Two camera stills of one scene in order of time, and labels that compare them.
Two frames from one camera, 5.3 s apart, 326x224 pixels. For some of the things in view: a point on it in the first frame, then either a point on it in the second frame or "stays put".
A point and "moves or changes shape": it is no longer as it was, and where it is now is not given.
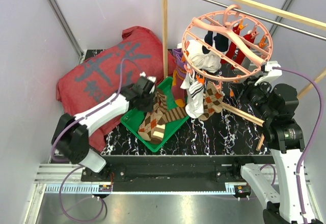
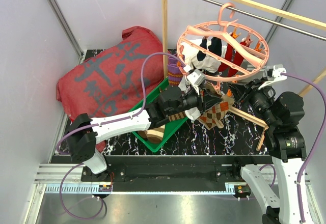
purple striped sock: x=179 y=77 moves or changes shape
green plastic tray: x=134 y=119 stays put
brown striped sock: x=169 y=115 stays put
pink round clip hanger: x=220 y=46 moves or changes shape
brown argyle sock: x=213 y=101 moves or changes shape
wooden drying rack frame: x=304 y=20 stays put
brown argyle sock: x=145 y=131 moves or changes shape
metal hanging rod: x=291 y=27 stays put
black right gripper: x=250 y=86 stays put
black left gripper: x=150 y=107 → x=210 y=100
